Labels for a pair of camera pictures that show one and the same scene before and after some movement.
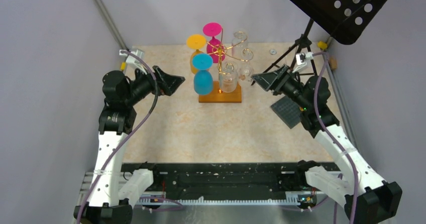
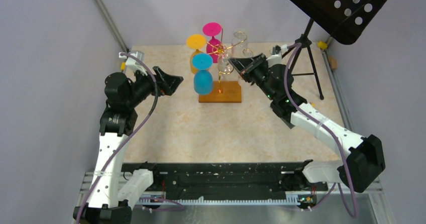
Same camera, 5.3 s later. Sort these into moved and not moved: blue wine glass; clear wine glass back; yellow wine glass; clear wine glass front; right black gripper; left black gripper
Moved: right black gripper; clear wine glass front
Not moved: yellow wine glass; left black gripper; blue wine glass; clear wine glass back
